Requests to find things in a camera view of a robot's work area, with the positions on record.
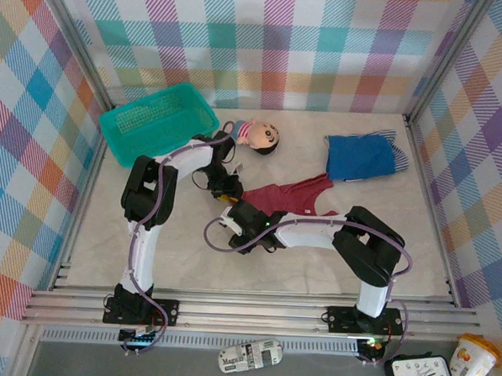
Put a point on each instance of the red tank top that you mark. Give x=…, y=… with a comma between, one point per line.
x=271, y=197

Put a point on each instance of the plush boy doll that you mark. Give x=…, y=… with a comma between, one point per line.
x=262, y=136

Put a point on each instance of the teal plastic mesh basket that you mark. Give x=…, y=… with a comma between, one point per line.
x=153, y=115

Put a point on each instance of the blue white striped tank top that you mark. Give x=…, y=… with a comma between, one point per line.
x=400, y=160

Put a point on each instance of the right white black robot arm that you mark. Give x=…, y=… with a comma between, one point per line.
x=312, y=233

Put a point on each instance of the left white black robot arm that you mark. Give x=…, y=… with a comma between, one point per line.
x=142, y=258

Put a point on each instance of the newspaper print pencil case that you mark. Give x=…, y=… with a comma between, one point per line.
x=250, y=356

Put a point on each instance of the small black controller board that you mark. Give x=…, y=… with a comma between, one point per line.
x=135, y=338
x=373, y=348

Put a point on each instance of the white yellow paper cup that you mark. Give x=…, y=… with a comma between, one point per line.
x=471, y=364

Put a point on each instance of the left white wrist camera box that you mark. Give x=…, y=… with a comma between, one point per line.
x=236, y=167

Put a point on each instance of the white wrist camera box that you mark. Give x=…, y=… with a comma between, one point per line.
x=236, y=167
x=231, y=220

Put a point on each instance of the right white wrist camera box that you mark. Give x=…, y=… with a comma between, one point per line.
x=231, y=220

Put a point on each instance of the aluminium mounting rail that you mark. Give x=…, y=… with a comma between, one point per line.
x=248, y=316

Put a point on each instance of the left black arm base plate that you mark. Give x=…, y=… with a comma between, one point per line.
x=166, y=312

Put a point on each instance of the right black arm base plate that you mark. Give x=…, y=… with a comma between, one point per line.
x=341, y=319

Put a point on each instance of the aluminium side rail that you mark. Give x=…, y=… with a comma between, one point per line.
x=423, y=197
x=89, y=188

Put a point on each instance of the aluminium frame post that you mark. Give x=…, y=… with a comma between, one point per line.
x=445, y=59
x=83, y=50

